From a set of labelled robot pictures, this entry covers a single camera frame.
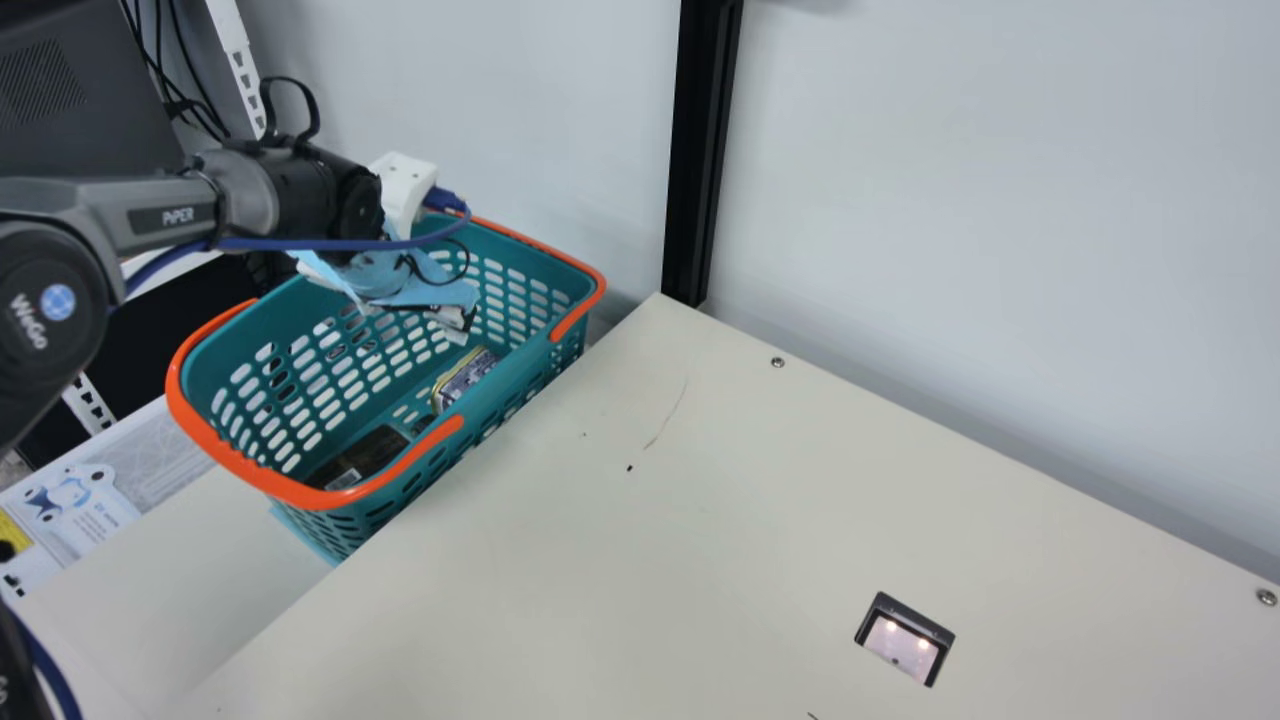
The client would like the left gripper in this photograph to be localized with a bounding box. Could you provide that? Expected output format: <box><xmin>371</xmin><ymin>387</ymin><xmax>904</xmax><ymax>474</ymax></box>
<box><xmin>290</xmin><ymin>218</ymin><xmax>482</xmax><ymax>313</ymax></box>

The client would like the blue rectangular tin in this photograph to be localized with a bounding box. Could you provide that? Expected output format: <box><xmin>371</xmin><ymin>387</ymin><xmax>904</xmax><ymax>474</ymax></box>
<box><xmin>430</xmin><ymin>345</ymin><xmax>501</xmax><ymax>416</ymax></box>

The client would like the dark coffee bottle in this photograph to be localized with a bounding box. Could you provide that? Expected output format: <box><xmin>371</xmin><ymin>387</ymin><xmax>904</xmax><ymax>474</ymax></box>
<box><xmin>303</xmin><ymin>424</ymin><xmax>413</xmax><ymax>491</ymax></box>

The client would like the teal shopping basket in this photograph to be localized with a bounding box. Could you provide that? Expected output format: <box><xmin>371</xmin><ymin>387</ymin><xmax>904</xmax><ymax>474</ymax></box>
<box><xmin>165</xmin><ymin>212</ymin><xmax>608</xmax><ymax>566</ymax></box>

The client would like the white slotted rack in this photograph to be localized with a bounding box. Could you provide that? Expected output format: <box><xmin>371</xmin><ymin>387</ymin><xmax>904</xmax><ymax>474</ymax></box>
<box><xmin>205</xmin><ymin>0</ymin><xmax>271</xmax><ymax>141</ymax></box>

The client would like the printed paper leaflet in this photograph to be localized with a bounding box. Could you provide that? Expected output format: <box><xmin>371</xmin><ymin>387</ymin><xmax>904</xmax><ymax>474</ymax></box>
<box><xmin>0</xmin><ymin>400</ymin><xmax>217</xmax><ymax>601</ymax></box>

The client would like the dark grey equipment case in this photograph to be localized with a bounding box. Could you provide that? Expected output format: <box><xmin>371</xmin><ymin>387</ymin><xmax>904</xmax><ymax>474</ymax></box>
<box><xmin>0</xmin><ymin>0</ymin><xmax>191</xmax><ymax>181</ymax></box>

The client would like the small square scanner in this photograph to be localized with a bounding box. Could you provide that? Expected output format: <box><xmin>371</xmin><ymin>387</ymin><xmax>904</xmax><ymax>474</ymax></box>
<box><xmin>853</xmin><ymin>591</ymin><xmax>957</xmax><ymax>689</ymax></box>

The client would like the blue cable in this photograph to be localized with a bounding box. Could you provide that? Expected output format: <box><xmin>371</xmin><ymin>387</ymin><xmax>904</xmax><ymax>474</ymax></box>
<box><xmin>15</xmin><ymin>610</ymin><xmax>83</xmax><ymax>720</ymax></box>
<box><xmin>120</xmin><ymin>188</ymin><xmax>473</xmax><ymax>301</ymax></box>

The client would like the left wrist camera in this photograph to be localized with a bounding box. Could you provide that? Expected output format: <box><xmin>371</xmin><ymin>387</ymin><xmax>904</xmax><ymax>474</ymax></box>
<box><xmin>368</xmin><ymin>150</ymin><xmax>441</xmax><ymax>238</ymax></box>

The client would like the black cable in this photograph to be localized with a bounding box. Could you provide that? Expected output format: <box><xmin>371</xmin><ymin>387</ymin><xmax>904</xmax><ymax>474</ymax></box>
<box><xmin>258</xmin><ymin>75</ymin><xmax>323</xmax><ymax>147</ymax></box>

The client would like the black post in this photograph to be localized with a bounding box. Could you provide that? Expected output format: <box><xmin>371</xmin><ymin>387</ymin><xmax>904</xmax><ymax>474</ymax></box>
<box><xmin>660</xmin><ymin>0</ymin><xmax>746</xmax><ymax>308</ymax></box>

